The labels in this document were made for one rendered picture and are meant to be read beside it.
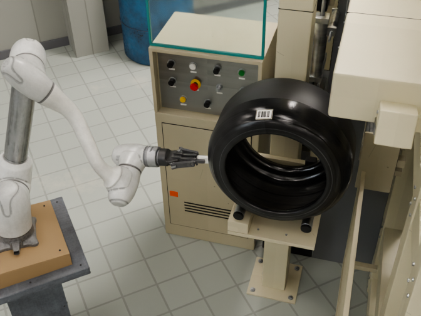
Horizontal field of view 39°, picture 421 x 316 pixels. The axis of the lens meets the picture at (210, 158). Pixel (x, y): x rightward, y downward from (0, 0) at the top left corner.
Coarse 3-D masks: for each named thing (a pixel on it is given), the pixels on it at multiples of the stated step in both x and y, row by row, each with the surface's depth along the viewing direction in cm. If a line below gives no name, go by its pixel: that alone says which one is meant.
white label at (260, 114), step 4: (256, 112) 208; (260, 112) 207; (264, 112) 207; (268, 112) 206; (272, 112) 206; (256, 116) 207; (260, 116) 207; (264, 116) 206; (268, 116) 206; (272, 116) 205
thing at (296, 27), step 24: (288, 0) 216; (312, 0) 214; (288, 24) 222; (312, 24) 221; (288, 48) 229; (312, 48) 239; (288, 72) 235; (288, 144) 258; (264, 264) 312; (288, 264) 317
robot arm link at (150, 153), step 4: (148, 148) 246; (152, 148) 246; (156, 148) 245; (160, 148) 248; (144, 152) 245; (148, 152) 244; (152, 152) 244; (156, 152) 244; (144, 156) 244; (148, 156) 244; (152, 156) 243; (156, 156) 244; (144, 160) 245; (148, 160) 244; (152, 160) 244; (156, 160) 245; (148, 164) 246; (152, 164) 245; (156, 164) 245
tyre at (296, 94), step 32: (256, 96) 215; (288, 96) 211; (320, 96) 216; (224, 128) 216; (256, 128) 209; (288, 128) 206; (320, 128) 206; (352, 128) 223; (224, 160) 222; (256, 160) 254; (320, 160) 210; (352, 160) 216; (224, 192) 235; (256, 192) 249; (288, 192) 251; (320, 192) 241
